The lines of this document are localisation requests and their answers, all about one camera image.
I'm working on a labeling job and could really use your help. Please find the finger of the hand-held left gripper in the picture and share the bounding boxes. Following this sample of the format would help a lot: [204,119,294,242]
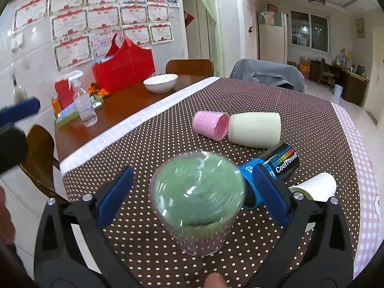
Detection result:
[0,96,41,126]

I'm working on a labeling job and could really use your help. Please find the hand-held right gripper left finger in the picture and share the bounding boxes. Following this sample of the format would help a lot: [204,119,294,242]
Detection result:
[34,167,142,288]

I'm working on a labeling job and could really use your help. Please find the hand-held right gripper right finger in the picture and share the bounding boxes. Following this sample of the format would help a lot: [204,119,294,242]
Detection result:
[247,165,355,288]

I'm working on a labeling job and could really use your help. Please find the clear cup with green base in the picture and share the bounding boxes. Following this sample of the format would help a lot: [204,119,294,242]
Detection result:
[149,149,247,257]

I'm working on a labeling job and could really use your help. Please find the white cup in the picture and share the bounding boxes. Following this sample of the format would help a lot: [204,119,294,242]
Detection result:
[288,172,337,233]

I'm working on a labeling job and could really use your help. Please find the cream cup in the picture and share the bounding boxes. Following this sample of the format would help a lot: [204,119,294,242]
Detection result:
[228,112,282,149]

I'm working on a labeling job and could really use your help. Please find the pink cup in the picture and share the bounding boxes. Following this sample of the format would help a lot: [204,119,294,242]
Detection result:
[192,111,230,141]

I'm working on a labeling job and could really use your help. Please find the person's right hand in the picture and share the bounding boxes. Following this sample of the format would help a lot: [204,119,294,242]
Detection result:
[204,272,226,288]

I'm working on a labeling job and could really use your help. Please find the black and blue canister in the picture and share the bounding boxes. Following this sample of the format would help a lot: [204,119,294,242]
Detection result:
[238,143,301,210]

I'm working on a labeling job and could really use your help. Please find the red box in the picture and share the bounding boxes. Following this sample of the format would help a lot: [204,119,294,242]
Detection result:
[54,79,75,109]

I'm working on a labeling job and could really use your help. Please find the green tray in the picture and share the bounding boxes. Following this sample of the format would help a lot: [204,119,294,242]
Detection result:
[53,94,104,128]

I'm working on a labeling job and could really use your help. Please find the clear spray bottle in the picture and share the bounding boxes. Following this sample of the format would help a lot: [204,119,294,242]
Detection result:
[65,70,98,128]

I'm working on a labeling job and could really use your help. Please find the orange candy wrappers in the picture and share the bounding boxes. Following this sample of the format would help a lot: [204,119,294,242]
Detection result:
[88,86,110,98]

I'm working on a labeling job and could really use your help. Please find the brown polka dot tablecloth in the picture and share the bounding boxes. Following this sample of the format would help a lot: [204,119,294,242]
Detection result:
[59,77,360,288]

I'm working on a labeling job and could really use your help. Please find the red bag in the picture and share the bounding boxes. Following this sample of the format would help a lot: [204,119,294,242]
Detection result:
[92,33,156,94]

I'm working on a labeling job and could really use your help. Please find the white bowl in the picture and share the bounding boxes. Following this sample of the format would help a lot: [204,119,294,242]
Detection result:
[143,74,179,94]

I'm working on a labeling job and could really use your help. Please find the grey jacket on chair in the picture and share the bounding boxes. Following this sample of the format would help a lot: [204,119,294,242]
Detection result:
[229,59,305,94]

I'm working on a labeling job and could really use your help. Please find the small wooden chair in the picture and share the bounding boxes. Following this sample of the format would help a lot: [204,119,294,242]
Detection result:
[317,58,334,85]

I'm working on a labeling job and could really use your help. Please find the dark wooden desk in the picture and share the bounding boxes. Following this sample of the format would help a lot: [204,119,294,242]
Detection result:
[331,62,370,107]

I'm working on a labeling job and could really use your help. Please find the white refrigerator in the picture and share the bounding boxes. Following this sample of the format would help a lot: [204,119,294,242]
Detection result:
[258,11,289,64]

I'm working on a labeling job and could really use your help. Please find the green curtain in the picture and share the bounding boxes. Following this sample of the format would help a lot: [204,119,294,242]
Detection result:
[186,0,226,77]

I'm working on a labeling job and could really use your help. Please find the window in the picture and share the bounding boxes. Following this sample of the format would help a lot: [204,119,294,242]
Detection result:
[289,10,331,52]

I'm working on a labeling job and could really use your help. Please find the wall of certificates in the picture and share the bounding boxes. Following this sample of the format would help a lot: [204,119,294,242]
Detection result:
[12,0,180,71]

